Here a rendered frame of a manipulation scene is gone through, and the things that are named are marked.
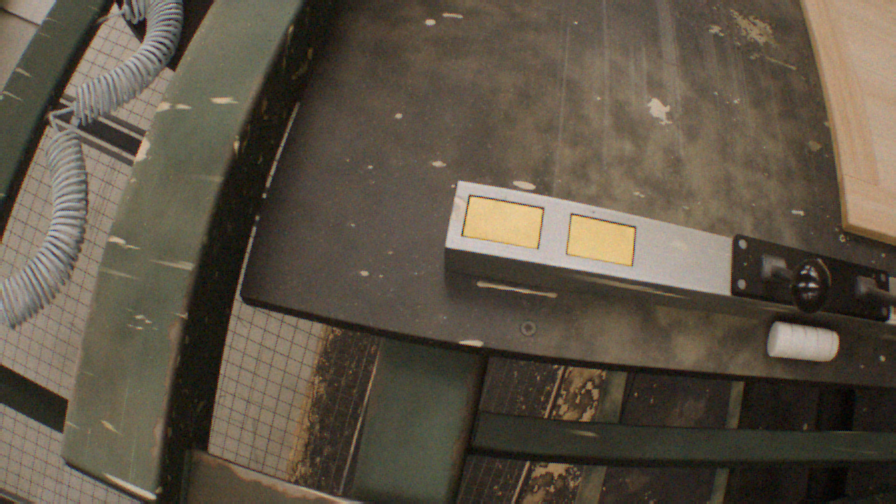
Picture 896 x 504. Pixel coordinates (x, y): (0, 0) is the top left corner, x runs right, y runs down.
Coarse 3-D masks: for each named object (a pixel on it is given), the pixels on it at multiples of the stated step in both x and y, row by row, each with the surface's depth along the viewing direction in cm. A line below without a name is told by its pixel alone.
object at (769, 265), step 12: (768, 264) 51; (780, 264) 51; (804, 264) 42; (816, 264) 41; (768, 276) 52; (780, 276) 48; (792, 276) 42; (804, 276) 41; (816, 276) 40; (828, 276) 41; (792, 288) 42; (804, 288) 41; (816, 288) 40; (828, 288) 40; (792, 300) 43; (804, 300) 41; (816, 300) 41; (804, 312) 42
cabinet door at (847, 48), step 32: (800, 0) 72; (832, 0) 71; (864, 0) 72; (832, 32) 68; (864, 32) 69; (832, 64) 66; (864, 64) 67; (832, 96) 64; (864, 96) 65; (832, 128) 63; (864, 128) 62; (864, 160) 61; (864, 192) 59; (864, 224) 57
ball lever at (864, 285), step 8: (856, 280) 51; (864, 280) 51; (872, 280) 51; (856, 288) 51; (864, 288) 50; (872, 288) 49; (856, 296) 51; (864, 296) 51; (872, 296) 49; (880, 296) 47; (888, 296) 45; (888, 304) 45
